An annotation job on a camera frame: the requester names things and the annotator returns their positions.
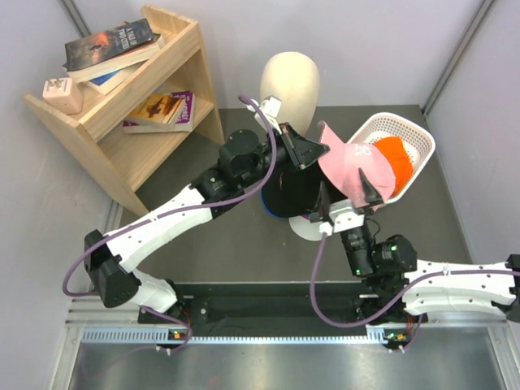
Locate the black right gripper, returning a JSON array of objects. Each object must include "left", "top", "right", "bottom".
[{"left": 311, "top": 168, "right": 384, "bottom": 277}]

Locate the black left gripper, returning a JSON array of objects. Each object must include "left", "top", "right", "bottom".
[{"left": 239, "top": 122, "right": 329, "bottom": 189}]

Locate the light pink cap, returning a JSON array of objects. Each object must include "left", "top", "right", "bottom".
[{"left": 318, "top": 121, "right": 396, "bottom": 207}]

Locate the black cap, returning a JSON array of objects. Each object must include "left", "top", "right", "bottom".
[{"left": 261, "top": 163, "right": 347, "bottom": 219}]

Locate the orange cap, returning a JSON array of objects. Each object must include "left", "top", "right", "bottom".
[{"left": 374, "top": 136, "right": 414, "bottom": 197}]

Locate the blue cap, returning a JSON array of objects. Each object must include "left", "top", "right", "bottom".
[{"left": 261, "top": 192, "right": 285, "bottom": 219}]

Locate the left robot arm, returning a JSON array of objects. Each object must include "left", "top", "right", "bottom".
[{"left": 83, "top": 123, "right": 330, "bottom": 323}]

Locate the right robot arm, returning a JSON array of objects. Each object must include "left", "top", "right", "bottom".
[{"left": 310, "top": 172, "right": 519, "bottom": 328}]

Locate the white perforated basket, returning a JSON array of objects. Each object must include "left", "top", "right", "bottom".
[{"left": 349, "top": 112, "right": 436, "bottom": 205}]

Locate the beige mannequin head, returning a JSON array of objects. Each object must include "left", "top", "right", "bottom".
[{"left": 260, "top": 51, "right": 320, "bottom": 136}]

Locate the orange purple book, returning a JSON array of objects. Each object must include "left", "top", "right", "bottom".
[{"left": 122, "top": 91, "right": 195, "bottom": 134}]

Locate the wooden shelf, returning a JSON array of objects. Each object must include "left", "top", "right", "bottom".
[{"left": 22, "top": 4, "right": 224, "bottom": 216}]

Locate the blue cover book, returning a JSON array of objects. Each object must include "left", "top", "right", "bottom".
[{"left": 85, "top": 63, "right": 141, "bottom": 95}]

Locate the dark cover paperback book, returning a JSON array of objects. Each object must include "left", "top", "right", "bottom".
[{"left": 63, "top": 18, "right": 165, "bottom": 83}]

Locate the pink power adapter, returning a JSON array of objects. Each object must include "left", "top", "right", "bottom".
[{"left": 42, "top": 77, "right": 83, "bottom": 115}]

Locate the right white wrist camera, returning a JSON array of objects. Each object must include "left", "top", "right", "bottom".
[{"left": 318, "top": 199, "right": 365, "bottom": 236}]

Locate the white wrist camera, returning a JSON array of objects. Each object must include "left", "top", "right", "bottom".
[
  {"left": 259, "top": 95, "right": 282, "bottom": 128},
  {"left": 318, "top": 199, "right": 365, "bottom": 236}
]

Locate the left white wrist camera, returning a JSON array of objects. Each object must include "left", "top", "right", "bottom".
[{"left": 259, "top": 95, "right": 282, "bottom": 128}]

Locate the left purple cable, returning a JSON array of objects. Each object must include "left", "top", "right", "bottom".
[{"left": 61, "top": 94, "right": 281, "bottom": 354}]

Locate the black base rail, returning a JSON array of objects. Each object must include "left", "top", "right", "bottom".
[{"left": 137, "top": 279, "right": 411, "bottom": 338}]

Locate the white slotted cable duct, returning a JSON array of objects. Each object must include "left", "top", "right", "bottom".
[{"left": 80, "top": 327, "right": 413, "bottom": 349}]

